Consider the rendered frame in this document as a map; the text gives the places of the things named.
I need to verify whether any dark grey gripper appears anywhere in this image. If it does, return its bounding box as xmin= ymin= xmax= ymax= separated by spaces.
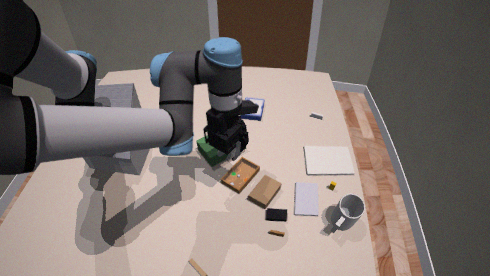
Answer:
xmin=203 ymin=103 xmax=249 ymax=161

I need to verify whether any grey cylindrical cup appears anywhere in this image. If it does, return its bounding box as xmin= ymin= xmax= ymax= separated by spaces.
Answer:
xmin=330 ymin=193 xmax=365 ymax=234

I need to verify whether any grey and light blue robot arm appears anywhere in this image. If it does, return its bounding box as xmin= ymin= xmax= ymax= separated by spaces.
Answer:
xmin=0 ymin=0 xmax=259 ymax=175

